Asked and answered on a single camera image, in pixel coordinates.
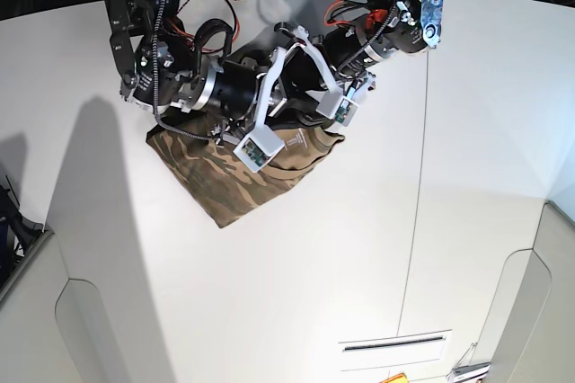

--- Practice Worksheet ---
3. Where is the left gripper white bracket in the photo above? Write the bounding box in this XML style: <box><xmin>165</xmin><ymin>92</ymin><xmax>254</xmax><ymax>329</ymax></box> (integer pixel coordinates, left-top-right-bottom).
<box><xmin>274</xmin><ymin>22</ymin><xmax>376</xmax><ymax>130</ymax></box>

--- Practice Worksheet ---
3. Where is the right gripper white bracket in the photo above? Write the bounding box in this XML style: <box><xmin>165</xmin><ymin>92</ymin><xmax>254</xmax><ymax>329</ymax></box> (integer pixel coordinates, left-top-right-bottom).
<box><xmin>244</xmin><ymin>46</ymin><xmax>305</xmax><ymax>131</ymax></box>

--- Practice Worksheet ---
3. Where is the camouflage T-shirt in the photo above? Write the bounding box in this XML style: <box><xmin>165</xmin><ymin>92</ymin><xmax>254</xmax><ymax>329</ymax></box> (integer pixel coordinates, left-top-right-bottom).
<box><xmin>146</xmin><ymin>126</ymin><xmax>345</xmax><ymax>228</ymax></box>

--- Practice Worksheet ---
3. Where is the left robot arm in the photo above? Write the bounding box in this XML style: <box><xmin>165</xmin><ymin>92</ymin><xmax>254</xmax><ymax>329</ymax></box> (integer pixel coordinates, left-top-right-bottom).
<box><xmin>267</xmin><ymin>0</ymin><xmax>444</xmax><ymax>129</ymax></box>

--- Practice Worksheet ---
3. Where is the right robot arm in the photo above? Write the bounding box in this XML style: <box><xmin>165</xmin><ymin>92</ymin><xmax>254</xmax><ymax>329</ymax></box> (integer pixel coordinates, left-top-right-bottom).
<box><xmin>104</xmin><ymin>0</ymin><xmax>271</xmax><ymax>142</ymax></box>

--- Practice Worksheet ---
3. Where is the orange object at edge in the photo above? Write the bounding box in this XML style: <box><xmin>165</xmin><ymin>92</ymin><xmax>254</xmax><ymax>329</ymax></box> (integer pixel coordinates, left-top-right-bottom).
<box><xmin>381</xmin><ymin>373</ymin><xmax>409</xmax><ymax>383</ymax></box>

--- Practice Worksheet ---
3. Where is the grey device at edge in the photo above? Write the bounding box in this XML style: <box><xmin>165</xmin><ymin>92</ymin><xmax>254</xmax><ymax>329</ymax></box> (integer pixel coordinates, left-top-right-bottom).
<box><xmin>449</xmin><ymin>362</ymin><xmax>491</xmax><ymax>383</ymax></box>

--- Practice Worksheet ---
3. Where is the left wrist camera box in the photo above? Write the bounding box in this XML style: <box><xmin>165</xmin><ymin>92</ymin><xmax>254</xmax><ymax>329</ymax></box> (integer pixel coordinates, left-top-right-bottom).
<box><xmin>316</xmin><ymin>92</ymin><xmax>359</xmax><ymax>127</ymax></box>

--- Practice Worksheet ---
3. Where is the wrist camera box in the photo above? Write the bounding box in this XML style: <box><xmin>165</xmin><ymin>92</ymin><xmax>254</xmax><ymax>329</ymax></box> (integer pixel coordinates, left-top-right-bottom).
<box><xmin>316</xmin><ymin>92</ymin><xmax>359</xmax><ymax>127</ymax></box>
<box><xmin>234</xmin><ymin>124</ymin><xmax>285</xmax><ymax>173</ymax></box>

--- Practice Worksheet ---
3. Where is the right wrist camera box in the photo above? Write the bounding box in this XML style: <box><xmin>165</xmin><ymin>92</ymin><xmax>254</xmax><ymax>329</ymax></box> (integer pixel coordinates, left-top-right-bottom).
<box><xmin>234</xmin><ymin>124</ymin><xmax>285</xmax><ymax>173</ymax></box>

